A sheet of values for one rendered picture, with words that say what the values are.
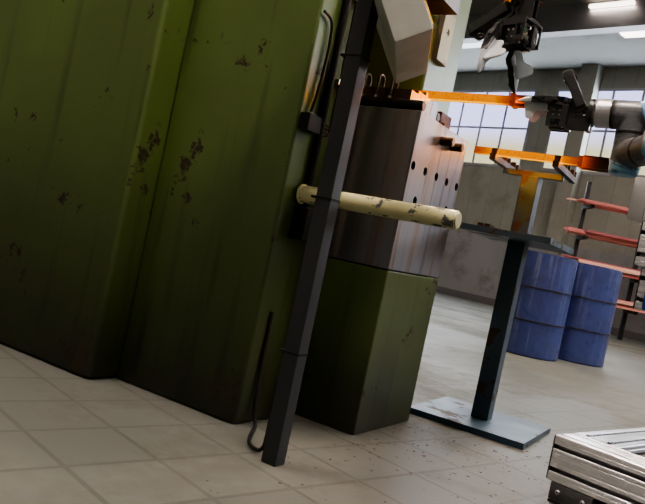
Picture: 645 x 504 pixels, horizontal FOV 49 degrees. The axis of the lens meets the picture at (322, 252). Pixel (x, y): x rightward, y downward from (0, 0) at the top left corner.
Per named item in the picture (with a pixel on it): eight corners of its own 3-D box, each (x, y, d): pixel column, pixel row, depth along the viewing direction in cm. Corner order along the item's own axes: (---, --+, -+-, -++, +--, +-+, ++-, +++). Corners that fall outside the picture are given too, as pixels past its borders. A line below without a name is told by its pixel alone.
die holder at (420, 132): (439, 278, 229) (468, 141, 228) (388, 269, 196) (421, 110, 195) (296, 246, 257) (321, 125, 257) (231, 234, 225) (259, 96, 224)
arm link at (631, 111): (653, 131, 176) (659, 98, 176) (606, 128, 182) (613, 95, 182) (656, 139, 183) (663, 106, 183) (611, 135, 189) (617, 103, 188)
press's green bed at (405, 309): (408, 421, 229) (439, 278, 229) (353, 436, 197) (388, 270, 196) (269, 373, 258) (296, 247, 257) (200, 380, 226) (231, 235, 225)
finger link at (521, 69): (531, 93, 162) (526, 52, 158) (509, 93, 166) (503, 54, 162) (539, 88, 164) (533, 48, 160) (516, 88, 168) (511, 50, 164)
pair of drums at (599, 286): (614, 368, 564) (634, 273, 563) (555, 366, 489) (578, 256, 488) (540, 348, 608) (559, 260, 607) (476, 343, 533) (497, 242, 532)
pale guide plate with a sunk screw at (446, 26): (446, 67, 247) (456, 19, 246) (436, 58, 239) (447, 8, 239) (441, 67, 248) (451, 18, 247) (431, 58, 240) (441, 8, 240)
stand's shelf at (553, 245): (573, 255, 259) (574, 249, 259) (549, 244, 224) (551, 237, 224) (493, 240, 273) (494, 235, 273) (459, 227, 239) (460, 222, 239)
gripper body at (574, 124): (541, 124, 190) (588, 128, 184) (548, 92, 190) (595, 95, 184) (548, 131, 197) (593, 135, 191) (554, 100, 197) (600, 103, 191)
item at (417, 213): (460, 233, 167) (464, 211, 167) (452, 230, 163) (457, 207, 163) (305, 205, 190) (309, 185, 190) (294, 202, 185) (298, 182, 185)
